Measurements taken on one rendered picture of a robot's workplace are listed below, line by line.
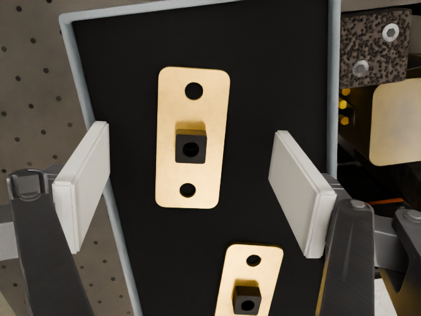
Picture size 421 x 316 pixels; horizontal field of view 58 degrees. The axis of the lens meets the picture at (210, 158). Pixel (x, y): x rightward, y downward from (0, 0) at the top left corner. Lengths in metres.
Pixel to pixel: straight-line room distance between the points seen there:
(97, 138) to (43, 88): 0.55
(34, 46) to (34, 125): 0.14
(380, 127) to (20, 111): 0.59
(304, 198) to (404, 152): 0.21
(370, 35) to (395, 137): 0.10
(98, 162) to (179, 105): 0.06
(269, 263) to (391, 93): 0.17
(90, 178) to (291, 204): 0.09
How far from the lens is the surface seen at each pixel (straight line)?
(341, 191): 0.17
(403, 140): 0.35
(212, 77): 0.21
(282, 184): 0.19
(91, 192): 0.17
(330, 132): 0.23
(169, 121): 0.21
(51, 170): 0.17
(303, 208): 0.16
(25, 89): 0.73
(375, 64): 0.30
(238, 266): 0.26
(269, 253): 0.26
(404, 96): 0.34
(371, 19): 0.29
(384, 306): 0.41
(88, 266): 0.87
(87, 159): 0.16
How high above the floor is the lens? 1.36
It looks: 66 degrees down
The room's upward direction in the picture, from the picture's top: 170 degrees clockwise
